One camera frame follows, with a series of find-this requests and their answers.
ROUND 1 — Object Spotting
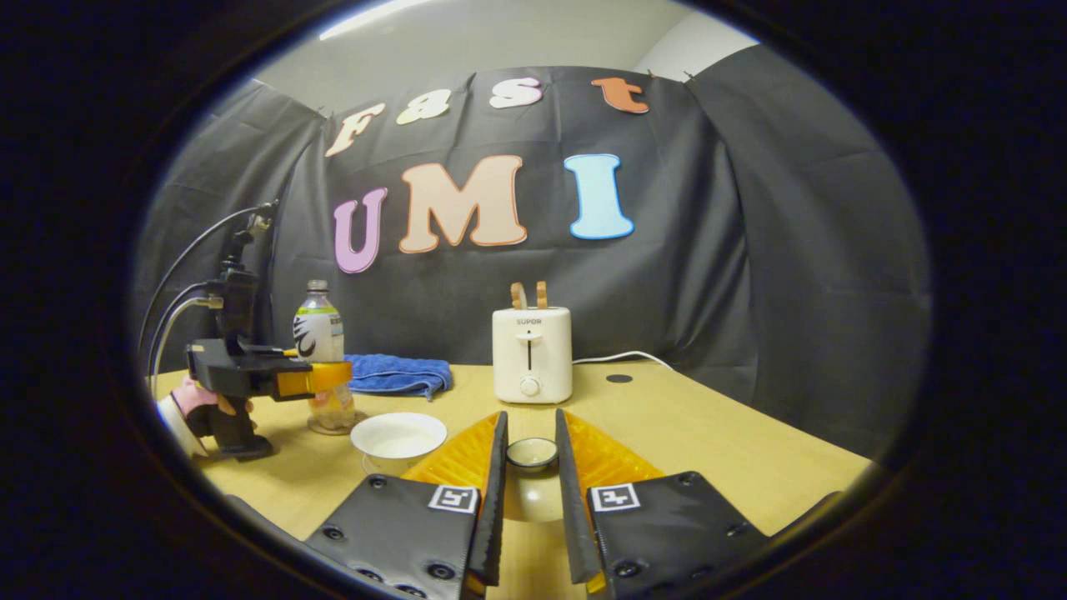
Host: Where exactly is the white power cable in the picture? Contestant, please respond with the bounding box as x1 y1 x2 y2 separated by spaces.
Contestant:
573 351 675 373

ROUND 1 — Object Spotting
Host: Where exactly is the blue folded towel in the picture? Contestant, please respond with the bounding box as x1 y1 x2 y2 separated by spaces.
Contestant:
344 354 453 402

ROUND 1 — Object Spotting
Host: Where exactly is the white toaster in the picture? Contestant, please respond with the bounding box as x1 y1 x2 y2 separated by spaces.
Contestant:
492 307 574 405

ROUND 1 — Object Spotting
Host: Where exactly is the clear plastic water bottle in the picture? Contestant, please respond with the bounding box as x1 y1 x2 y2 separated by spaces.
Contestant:
293 280 358 436

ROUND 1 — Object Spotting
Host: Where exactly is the cream teacup lid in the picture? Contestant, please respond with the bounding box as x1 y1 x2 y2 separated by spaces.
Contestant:
503 437 569 525

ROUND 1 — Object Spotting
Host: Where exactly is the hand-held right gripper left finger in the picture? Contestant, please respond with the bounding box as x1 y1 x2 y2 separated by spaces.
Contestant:
304 410 509 600

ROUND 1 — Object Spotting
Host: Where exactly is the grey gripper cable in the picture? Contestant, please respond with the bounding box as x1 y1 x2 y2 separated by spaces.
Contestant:
150 296 226 397

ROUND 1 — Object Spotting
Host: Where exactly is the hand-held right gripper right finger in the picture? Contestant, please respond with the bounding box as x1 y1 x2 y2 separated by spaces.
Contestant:
554 408 772 599

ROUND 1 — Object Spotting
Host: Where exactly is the cream ceramic teacup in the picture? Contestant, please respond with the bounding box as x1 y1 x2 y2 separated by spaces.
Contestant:
350 412 448 476

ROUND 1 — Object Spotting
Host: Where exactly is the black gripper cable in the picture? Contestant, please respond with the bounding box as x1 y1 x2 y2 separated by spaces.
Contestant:
138 207 261 368

